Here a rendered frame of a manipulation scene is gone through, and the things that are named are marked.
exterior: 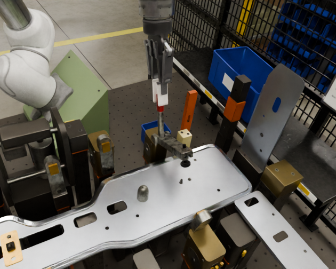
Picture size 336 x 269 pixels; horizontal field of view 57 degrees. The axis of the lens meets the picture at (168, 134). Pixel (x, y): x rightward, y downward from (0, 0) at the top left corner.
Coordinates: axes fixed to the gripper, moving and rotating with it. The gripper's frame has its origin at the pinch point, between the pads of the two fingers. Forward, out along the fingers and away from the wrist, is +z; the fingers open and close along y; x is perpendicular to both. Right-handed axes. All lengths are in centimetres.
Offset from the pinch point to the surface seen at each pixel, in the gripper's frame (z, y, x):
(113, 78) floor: 70, -207, 55
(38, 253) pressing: 26, 16, -42
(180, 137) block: 16.6, 1.2, 6.0
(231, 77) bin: 5.8, -10.5, 35.3
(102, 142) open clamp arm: 11.4, -0.8, -18.5
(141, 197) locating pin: 23.1, 13.2, -13.7
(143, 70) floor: 70, -211, 90
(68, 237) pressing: 25.4, 14.5, -34.4
